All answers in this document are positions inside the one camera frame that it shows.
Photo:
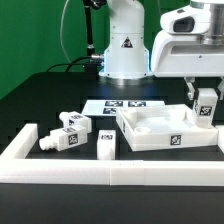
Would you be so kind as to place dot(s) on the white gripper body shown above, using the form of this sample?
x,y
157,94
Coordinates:
x,y
185,56

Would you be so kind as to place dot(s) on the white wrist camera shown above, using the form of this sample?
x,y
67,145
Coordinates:
x,y
186,20

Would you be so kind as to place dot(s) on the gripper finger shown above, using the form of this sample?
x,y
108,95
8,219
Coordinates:
x,y
221,89
190,84

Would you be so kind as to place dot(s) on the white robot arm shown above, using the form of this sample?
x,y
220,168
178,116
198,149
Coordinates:
x,y
127,58

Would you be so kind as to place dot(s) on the white sheet with markers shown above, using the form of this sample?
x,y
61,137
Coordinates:
x,y
109,107

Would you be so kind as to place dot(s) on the black camera pole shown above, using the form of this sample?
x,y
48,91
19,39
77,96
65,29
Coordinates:
x,y
88,6

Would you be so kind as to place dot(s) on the white square tabletop part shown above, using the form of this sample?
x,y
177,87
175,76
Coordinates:
x,y
163,127

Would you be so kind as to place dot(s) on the white U-shaped fence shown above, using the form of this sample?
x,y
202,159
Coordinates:
x,y
16,167

